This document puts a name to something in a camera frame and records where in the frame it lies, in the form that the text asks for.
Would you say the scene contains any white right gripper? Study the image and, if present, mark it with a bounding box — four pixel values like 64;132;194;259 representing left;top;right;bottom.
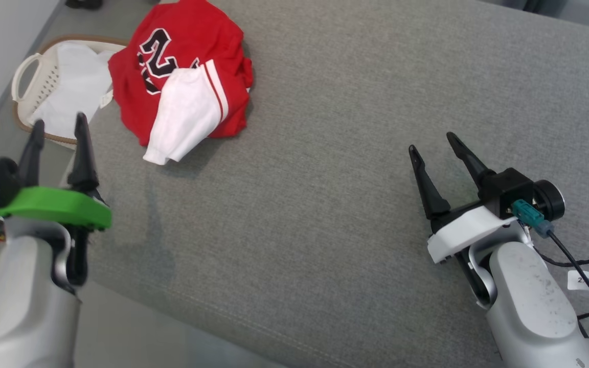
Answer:
409;132;566;305

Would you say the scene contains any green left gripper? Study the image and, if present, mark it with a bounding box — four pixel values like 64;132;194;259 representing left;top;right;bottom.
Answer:
0;112;113;287

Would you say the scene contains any white garment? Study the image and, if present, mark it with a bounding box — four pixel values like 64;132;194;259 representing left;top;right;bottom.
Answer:
28;42;117;140

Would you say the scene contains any white laundry basket brown rim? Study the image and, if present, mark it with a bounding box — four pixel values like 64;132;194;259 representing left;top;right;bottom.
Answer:
11;35;129;150

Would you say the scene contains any grey fabric sofa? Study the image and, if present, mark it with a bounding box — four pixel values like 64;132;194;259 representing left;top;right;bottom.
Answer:
0;0;589;368

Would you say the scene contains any red jersey with number print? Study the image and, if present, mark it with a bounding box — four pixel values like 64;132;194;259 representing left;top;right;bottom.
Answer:
108;0;254;166

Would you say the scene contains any teal right cable connector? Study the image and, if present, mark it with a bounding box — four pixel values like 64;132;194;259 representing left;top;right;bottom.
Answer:
511;199;554;239

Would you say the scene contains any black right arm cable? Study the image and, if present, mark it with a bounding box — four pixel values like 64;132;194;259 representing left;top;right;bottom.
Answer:
530;230;589;353

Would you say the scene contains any white cable label tag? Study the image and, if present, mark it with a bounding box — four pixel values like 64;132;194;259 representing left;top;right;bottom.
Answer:
567;270;589;305

